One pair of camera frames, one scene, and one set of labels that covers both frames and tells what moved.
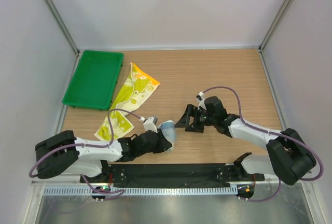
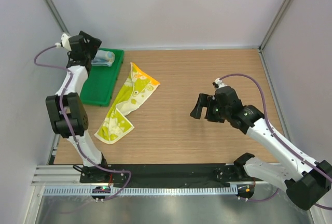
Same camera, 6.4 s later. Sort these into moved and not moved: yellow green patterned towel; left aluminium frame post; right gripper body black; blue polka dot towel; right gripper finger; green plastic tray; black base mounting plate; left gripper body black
Moved: left gripper body black; right gripper body black; right gripper finger; blue polka dot towel
Not moved: green plastic tray; yellow green patterned towel; black base mounting plate; left aluminium frame post
